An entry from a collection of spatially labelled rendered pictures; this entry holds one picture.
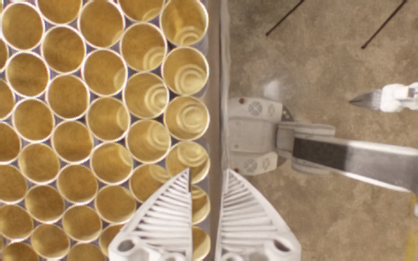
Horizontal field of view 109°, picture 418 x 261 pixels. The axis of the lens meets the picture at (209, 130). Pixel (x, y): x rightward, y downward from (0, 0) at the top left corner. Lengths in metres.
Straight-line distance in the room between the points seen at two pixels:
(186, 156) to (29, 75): 0.30
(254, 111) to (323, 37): 1.03
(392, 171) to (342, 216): 1.47
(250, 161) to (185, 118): 0.86
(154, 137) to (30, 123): 0.20
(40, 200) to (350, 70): 2.02
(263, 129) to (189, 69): 0.92
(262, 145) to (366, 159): 0.65
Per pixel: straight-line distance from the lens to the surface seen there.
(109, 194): 0.36
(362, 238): 2.35
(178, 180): 0.17
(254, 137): 1.16
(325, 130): 0.80
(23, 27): 0.43
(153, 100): 0.33
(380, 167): 0.68
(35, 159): 0.41
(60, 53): 0.37
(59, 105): 0.35
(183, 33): 0.35
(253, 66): 1.53
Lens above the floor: 1.41
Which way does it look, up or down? 86 degrees down
